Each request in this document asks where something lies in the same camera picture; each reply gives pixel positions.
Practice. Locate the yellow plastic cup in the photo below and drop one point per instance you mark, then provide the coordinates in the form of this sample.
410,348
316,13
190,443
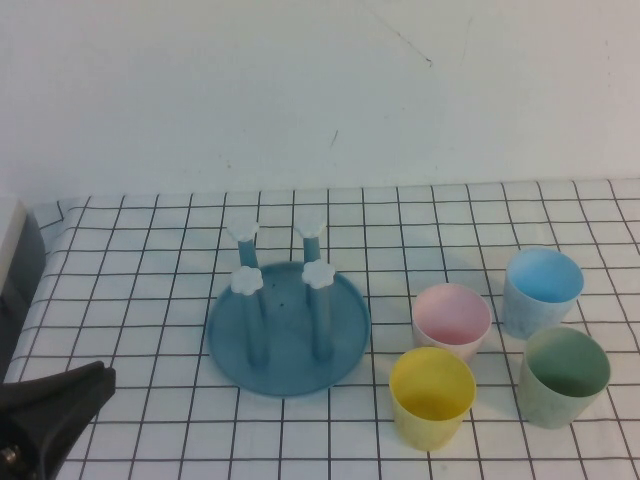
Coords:
425,425

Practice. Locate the beige board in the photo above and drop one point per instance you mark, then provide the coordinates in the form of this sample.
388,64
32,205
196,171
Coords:
10,240

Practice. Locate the dark grey box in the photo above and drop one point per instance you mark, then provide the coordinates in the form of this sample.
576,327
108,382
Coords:
22,300

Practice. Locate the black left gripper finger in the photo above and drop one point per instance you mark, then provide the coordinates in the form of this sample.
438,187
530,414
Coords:
45,392
85,415

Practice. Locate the blue plastic cup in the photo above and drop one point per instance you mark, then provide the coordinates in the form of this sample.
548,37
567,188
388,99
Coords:
530,315

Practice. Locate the green plastic cup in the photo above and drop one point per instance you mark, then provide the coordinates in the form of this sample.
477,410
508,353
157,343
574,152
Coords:
545,405

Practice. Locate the blue cup stand with pegs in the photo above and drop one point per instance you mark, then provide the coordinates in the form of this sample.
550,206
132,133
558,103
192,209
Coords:
295,360

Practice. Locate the pink plastic cup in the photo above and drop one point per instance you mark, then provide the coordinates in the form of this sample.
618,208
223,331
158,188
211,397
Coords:
430,340

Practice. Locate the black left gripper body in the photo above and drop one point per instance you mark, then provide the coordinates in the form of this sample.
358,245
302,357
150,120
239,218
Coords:
20,450

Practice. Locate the white black-grid tablecloth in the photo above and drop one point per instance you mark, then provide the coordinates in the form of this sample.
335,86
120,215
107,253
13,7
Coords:
200,440

